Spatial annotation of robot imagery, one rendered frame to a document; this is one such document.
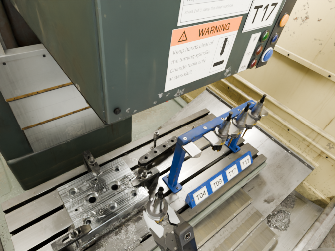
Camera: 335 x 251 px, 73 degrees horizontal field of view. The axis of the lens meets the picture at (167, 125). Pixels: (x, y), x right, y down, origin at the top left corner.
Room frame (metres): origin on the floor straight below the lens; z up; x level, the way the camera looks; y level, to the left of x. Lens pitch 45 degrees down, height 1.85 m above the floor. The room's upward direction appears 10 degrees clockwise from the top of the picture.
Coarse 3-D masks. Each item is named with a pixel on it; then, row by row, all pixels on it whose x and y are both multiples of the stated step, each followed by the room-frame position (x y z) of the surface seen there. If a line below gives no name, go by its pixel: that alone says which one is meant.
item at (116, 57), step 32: (32, 0) 0.42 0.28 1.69; (64, 0) 0.29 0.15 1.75; (96, 0) 0.24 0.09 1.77; (128, 0) 0.26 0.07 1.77; (160, 0) 0.30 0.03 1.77; (64, 32) 0.31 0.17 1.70; (96, 32) 0.24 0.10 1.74; (128, 32) 0.26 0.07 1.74; (160, 32) 0.30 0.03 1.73; (256, 32) 0.47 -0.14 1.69; (64, 64) 0.34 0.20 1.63; (96, 64) 0.24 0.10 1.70; (128, 64) 0.26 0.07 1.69; (160, 64) 0.30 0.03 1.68; (256, 64) 0.51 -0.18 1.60; (96, 96) 0.25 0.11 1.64; (128, 96) 0.26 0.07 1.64; (160, 96) 0.31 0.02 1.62
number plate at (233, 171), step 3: (234, 165) 0.71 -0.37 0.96; (231, 168) 0.69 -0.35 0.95; (234, 168) 0.70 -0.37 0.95; (228, 171) 0.67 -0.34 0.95; (231, 171) 0.68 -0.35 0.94; (234, 171) 0.69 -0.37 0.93; (237, 171) 0.70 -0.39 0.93; (228, 174) 0.66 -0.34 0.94; (231, 174) 0.67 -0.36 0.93; (234, 174) 0.68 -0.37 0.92; (228, 177) 0.65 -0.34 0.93; (231, 177) 0.66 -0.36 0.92; (228, 180) 0.64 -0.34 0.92
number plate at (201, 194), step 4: (204, 188) 0.56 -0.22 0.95; (196, 192) 0.53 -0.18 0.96; (200, 192) 0.53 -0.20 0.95; (204, 192) 0.54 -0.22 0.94; (196, 196) 0.51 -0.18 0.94; (200, 196) 0.52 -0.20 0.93; (204, 196) 0.53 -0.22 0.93; (196, 200) 0.50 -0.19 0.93; (200, 200) 0.51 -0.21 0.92; (196, 204) 0.49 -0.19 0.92
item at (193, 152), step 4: (188, 144) 0.57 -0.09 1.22; (192, 144) 0.57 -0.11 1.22; (184, 148) 0.54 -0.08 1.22; (188, 148) 0.55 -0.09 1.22; (192, 148) 0.55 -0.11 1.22; (196, 148) 0.55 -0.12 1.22; (188, 152) 0.53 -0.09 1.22; (192, 152) 0.53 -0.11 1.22; (196, 152) 0.53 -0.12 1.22; (200, 152) 0.54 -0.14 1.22; (192, 156) 0.51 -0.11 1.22; (196, 156) 0.52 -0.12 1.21
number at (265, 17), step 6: (270, 0) 0.47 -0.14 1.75; (276, 0) 0.49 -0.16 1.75; (264, 6) 0.46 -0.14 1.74; (270, 6) 0.48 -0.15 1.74; (276, 6) 0.49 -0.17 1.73; (264, 12) 0.47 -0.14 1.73; (270, 12) 0.48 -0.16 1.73; (258, 18) 0.46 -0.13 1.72; (264, 18) 0.47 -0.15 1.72; (270, 18) 0.49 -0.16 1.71; (258, 24) 0.47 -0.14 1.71
